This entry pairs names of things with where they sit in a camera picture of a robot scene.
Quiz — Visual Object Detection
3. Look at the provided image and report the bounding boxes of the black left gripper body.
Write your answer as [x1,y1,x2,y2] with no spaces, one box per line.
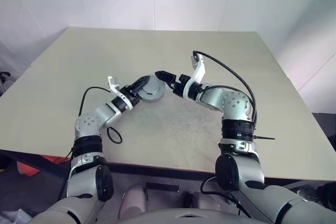
[120,84,142,104]

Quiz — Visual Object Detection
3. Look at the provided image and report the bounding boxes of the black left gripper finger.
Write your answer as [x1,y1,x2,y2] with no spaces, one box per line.
[131,76,151,95]

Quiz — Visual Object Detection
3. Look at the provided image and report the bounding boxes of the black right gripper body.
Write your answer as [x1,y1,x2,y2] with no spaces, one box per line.
[172,74,191,98]

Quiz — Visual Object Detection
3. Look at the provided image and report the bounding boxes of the grey motor housing lid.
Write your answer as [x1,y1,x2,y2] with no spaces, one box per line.
[140,75,165,96]

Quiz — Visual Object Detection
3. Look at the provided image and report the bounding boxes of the beige rounded robot leg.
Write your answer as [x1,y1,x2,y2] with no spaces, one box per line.
[191,191,237,211]
[118,185,149,219]

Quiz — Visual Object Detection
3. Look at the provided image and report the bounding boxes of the orange cloth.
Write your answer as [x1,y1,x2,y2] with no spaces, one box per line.
[17,155,66,177]

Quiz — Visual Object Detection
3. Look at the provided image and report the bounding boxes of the black metal stand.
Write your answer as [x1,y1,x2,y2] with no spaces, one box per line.
[0,71,12,94]

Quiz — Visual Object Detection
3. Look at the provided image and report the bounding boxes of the grey robot torso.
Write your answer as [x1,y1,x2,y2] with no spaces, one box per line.
[118,207,253,224]

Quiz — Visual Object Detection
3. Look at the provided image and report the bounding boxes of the dark sneaker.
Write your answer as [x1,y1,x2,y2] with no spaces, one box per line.
[296,183,336,204]

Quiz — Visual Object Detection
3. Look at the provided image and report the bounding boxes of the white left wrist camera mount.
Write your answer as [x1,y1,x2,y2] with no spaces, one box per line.
[107,76,133,111]

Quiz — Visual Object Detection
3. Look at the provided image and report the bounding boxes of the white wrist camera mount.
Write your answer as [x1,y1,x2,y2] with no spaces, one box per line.
[107,76,133,111]
[183,52,206,99]

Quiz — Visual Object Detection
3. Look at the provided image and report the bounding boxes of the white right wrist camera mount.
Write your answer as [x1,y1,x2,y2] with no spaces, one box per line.
[183,52,206,99]

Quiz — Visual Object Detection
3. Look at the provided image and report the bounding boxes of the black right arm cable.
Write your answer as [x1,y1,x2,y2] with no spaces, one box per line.
[192,50,258,130]

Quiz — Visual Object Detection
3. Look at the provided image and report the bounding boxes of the black table frame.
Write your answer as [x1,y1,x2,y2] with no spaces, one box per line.
[0,149,316,190]

